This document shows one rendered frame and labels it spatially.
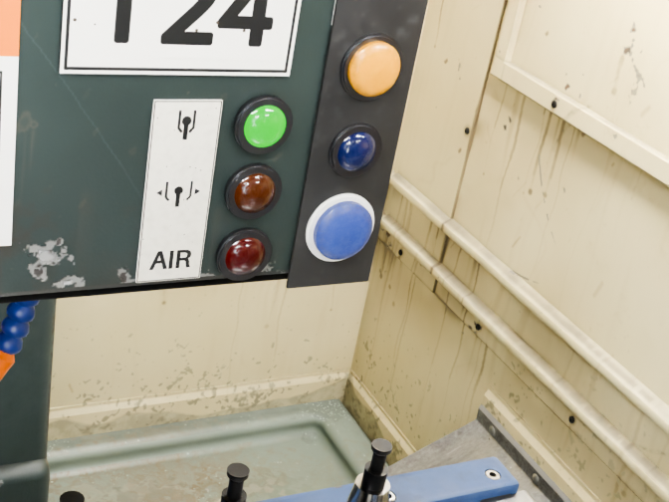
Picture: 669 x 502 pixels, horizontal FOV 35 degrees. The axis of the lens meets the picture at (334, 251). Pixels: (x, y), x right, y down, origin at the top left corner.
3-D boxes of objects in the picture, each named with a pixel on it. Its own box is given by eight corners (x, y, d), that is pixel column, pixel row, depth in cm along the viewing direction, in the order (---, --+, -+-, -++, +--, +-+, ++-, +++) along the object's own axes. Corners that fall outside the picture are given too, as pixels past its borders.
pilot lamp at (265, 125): (286, 151, 47) (294, 104, 46) (240, 152, 46) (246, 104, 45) (281, 145, 47) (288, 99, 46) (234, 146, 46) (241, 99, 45)
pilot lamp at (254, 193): (275, 216, 48) (283, 171, 47) (230, 218, 47) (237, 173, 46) (270, 210, 49) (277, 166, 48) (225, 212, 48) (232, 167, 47)
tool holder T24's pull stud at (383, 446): (375, 473, 78) (384, 435, 76) (388, 487, 77) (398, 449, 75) (356, 478, 77) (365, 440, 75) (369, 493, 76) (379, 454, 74)
